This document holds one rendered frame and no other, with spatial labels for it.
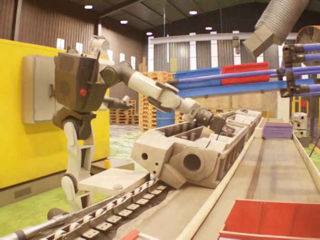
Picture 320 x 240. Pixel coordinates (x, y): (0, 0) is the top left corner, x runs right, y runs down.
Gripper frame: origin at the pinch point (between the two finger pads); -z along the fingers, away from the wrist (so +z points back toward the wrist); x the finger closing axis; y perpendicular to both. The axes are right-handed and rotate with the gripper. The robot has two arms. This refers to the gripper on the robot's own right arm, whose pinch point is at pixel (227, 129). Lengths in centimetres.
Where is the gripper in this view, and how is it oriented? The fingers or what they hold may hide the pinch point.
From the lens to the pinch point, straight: 148.5
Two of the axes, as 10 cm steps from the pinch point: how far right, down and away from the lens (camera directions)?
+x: -3.8, 8.9, 2.4
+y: -4.1, 0.7, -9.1
